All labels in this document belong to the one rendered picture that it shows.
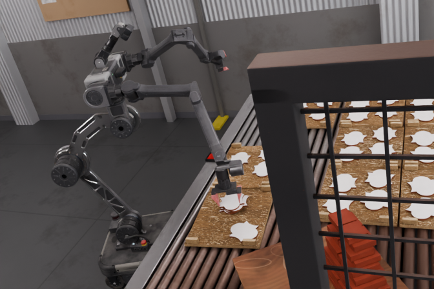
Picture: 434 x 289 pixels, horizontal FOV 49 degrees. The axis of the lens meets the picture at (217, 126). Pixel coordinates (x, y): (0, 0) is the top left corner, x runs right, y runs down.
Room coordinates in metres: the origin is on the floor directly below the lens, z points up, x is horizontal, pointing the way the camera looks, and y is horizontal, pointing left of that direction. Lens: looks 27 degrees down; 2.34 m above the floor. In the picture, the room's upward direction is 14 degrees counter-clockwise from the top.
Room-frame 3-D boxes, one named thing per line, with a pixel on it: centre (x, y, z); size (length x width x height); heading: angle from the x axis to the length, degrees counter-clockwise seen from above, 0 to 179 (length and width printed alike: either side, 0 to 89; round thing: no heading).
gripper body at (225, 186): (1.84, 0.03, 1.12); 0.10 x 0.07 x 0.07; 81
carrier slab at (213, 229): (1.83, 0.03, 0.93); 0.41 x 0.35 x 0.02; 158
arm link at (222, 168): (1.84, 0.02, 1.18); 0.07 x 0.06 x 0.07; 82
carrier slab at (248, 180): (2.22, -0.13, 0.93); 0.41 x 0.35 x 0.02; 157
